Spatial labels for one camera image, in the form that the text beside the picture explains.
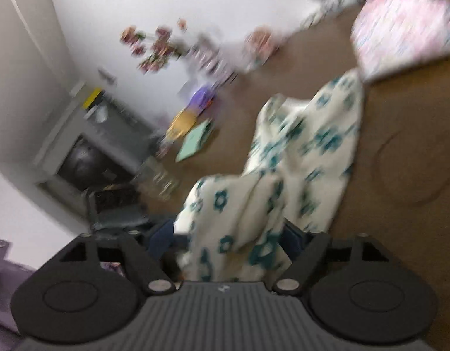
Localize dark open box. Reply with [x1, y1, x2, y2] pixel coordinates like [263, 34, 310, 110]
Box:
[86, 186, 149, 232]

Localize clear plastic snack bag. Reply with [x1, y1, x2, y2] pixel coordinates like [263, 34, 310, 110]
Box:
[243, 27, 284, 72]

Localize pink floral folded garment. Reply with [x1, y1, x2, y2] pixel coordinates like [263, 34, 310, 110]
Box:
[351, 0, 450, 83]

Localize mint green pouch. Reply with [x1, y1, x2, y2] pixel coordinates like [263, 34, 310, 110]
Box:
[175, 119, 215, 162]

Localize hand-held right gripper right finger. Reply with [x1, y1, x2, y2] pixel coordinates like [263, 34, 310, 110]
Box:
[272, 219, 390, 296]

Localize clear container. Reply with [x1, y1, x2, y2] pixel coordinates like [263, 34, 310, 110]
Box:
[135, 157, 179, 202]

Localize dried flowers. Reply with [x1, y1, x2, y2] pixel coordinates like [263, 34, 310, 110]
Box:
[119, 18, 196, 75]

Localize cream green floral pants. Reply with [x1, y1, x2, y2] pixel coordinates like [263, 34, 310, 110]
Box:
[174, 69, 366, 282]

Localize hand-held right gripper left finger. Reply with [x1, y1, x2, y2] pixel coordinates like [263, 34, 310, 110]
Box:
[60, 219, 176, 296]

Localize grey cabinet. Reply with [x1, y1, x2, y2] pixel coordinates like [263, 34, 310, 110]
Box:
[32, 88, 160, 194]

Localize yellow container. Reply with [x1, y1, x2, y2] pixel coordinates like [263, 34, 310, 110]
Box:
[166, 109, 198, 140]

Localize purple tissue pack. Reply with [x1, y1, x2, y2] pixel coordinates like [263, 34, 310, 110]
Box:
[186, 86, 216, 112]

